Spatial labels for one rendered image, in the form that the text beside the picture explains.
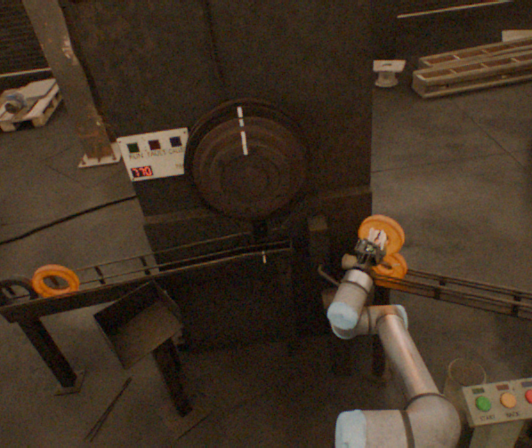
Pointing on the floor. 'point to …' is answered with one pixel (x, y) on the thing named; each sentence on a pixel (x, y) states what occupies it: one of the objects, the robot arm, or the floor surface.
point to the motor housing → (342, 365)
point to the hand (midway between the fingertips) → (381, 231)
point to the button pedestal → (487, 424)
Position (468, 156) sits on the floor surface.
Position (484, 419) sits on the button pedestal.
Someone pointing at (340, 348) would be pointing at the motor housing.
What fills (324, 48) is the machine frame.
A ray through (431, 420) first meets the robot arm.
